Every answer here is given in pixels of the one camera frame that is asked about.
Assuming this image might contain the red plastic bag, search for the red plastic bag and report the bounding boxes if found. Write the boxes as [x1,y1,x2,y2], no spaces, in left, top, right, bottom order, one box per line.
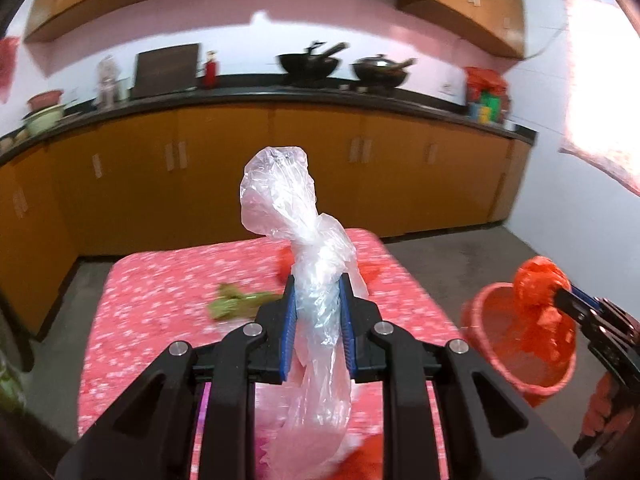
[513,256,576,365]
[277,245,295,285]
[329,434,384,480]

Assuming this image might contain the clear plastic bag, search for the clear plastic bag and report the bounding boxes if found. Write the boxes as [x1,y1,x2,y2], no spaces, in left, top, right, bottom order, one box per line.
[240,146,368,479]

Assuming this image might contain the olive green plastic bag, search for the olive green plastic bag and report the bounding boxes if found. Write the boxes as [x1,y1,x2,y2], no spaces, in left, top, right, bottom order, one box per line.
[206,283,282,321]

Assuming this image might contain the red lined waste basket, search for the red lined waste basket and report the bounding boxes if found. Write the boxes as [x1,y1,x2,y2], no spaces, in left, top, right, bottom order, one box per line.
[460,282,577,408]

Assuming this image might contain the red floral tablecloth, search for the red floral tablecloth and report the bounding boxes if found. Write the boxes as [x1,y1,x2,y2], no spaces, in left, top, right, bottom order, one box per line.
[77,229,460,434]

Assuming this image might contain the floral window curtain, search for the floral window curtain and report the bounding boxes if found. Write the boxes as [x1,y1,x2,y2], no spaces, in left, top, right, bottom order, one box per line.
[561,0,639,194]

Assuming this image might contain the lower wooden cabinets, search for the lower wooden cabinets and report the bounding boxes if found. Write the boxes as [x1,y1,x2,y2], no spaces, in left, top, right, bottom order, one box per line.
[1,103,533,337]

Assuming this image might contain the red bag on counter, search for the red bag on counter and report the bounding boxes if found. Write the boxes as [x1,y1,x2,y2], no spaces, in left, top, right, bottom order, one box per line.
[464,66,508,96]

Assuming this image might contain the red basin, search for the red basin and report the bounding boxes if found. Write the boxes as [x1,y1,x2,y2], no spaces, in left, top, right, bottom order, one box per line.
[27,89,64,113]

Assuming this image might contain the lidded black wok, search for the lidded black wok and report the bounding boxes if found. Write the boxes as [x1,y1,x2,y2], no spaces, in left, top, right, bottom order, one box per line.
[352,54,416,88]

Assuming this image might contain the jar in plastic bag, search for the jar in plastic bag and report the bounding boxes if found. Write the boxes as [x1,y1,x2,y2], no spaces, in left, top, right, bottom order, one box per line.
[96,55,119,110]

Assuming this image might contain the dark cutting board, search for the dark cutting board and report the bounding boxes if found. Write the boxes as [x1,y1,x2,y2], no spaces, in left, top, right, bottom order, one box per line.
[131,44,200,99]

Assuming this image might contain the red bottle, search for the red bottle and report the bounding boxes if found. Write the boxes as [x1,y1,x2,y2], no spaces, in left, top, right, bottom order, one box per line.
[202,51,218,89]

